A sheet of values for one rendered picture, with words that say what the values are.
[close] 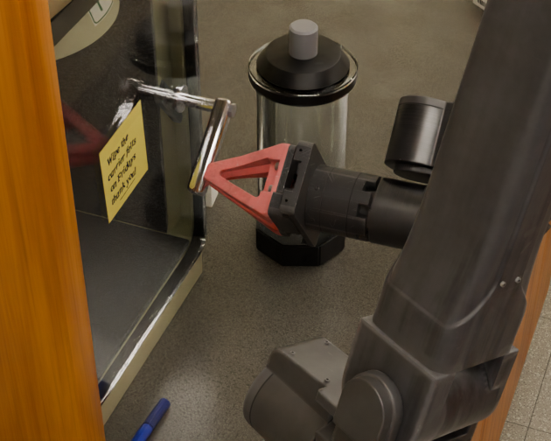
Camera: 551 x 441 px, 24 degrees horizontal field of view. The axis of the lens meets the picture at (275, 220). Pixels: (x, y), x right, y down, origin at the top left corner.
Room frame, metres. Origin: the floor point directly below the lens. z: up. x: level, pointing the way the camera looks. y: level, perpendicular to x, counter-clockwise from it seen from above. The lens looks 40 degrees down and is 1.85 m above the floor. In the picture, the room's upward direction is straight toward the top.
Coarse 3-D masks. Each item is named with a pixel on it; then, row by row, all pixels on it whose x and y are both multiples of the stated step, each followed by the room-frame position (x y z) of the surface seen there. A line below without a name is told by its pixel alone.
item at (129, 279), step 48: (96, 0) 0.83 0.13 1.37; (144, 0) 0.90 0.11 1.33; (192, 0) 0.98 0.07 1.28; (96, 48) 0.82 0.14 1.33; (144, 48) 0.89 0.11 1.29; (192, 48) 0.98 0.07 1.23; (96, 96) 0.82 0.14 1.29; (144, 96) 0.89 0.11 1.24; (96, 144) 0.81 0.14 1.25; (192, 144) 0.97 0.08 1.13; (96, 192) 0.80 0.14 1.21; (144, 192) 0.88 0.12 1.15; (96, 240) 0.79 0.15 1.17; (144, 240) 0.87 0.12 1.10; (192, 240) 0.96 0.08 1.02; (96, 288) 0.78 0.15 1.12; (144, 288) 0.86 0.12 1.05; (96, 336) 0.78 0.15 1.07; (144, 336) 0.85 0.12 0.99
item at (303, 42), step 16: (304, 32) 1.05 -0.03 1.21; (272, 48) 1.07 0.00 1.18; (288, 48) 1.07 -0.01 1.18; (304, 48) 1.04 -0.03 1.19; (320, 48) 1.07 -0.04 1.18; (336, 48) 1.07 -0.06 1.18; (256, 64) 1.06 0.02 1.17; (272, 64) 1.04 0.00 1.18; (288, 64) 1.04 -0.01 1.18; (304, 64) 1.04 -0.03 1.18; (320, 64) 1.04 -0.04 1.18; (336, 64) 1.04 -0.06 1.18; (272, 80) 1.03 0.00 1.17; (288, 80) 1.02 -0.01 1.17; (304, 80) 1.02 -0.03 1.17; (320, 80) 1.02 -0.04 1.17; (336, 80) 1.03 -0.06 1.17
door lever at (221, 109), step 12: (180, 96) 0.94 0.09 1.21; (192, 96) 0.94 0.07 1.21; (180, 108) 0.94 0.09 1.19; (204, 108) 0.94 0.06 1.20; (216, 108) 0.93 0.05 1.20; (228, 108) 0.93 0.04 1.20; (216, 120) 0.92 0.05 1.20; (228, 120) 0.93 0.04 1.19; (216, 132) 0.91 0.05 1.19; (204, 144) 0.90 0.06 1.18; (216, 144) 0.90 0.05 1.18; (204, 156) 0.89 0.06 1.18; (216, 156) 0.90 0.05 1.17; (204, 168) 0.89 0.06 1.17; (192, 180) 0.88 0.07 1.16; (204, 180) 0.88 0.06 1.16; (192, 192) 0.87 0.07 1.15; (204, 192) 0.87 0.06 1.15
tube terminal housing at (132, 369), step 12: (192, 276) 0.98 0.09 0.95; (180, 288) 0.95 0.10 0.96; (180, 300) 0.95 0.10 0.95; (168, 312) 0.92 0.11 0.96; (156, 324) 0.90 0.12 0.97; (168, 324) 0.92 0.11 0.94; (156, 336) 0.90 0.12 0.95; (144, 348) 0.87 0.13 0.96; (132, 360) 0.85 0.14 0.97; (144, 360) 0.87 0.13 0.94; (132, 372) 0.85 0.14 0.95; (120, 384) 0.82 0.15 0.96; (108, 396) 0.80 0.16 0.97; (120, 396) 0.82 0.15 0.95; (108, 408) 0.80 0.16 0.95
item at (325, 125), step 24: (264, 48) 1.09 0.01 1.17; (264, 96) 1.02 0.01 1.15; (288, 96) 1.01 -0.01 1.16; (312, 96) 1.01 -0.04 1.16; (264, 120) 1.03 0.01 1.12; (288, 120) 1.02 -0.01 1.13; (312, 120) 1.01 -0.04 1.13; (336, 120) 1.03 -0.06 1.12; (264, 144) 1.03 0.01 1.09; (336, 144) 1.03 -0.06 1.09; (288, 240) 1.01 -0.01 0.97
